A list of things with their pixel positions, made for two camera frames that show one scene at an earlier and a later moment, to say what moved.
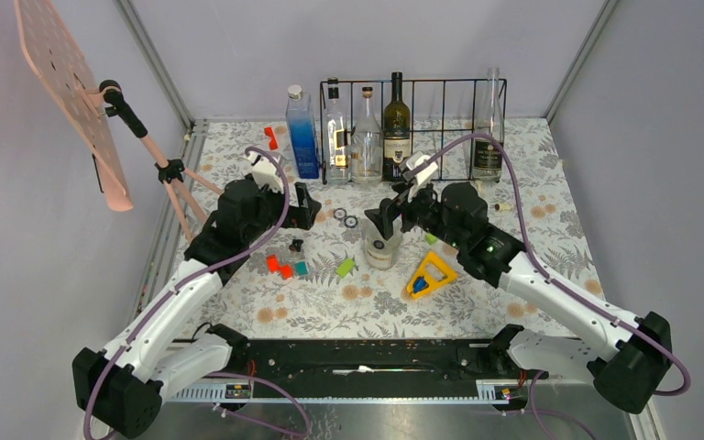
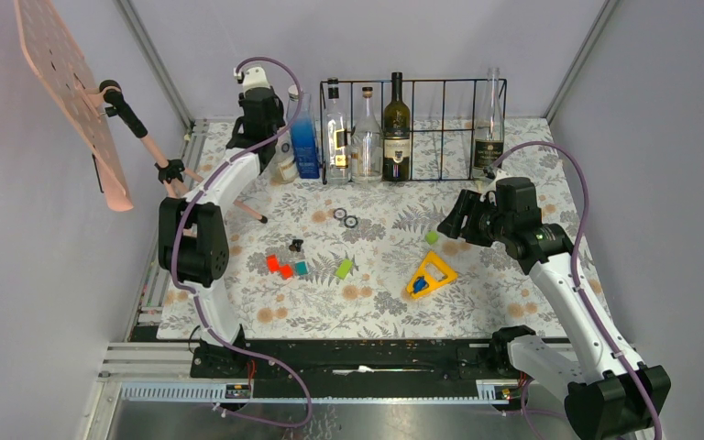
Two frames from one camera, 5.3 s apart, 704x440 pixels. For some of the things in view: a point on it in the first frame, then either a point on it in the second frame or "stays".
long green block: (345, 268) stays
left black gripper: (302, 215) -> (279, 121)
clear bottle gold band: (380, 253) -> (284, 169)
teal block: (302, 268) stays
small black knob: (296, 245) stays
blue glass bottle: (302, 133) stays
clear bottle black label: (488, 156) stays
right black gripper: (390, 209) -> (467, 203)
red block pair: (273, 266) stays
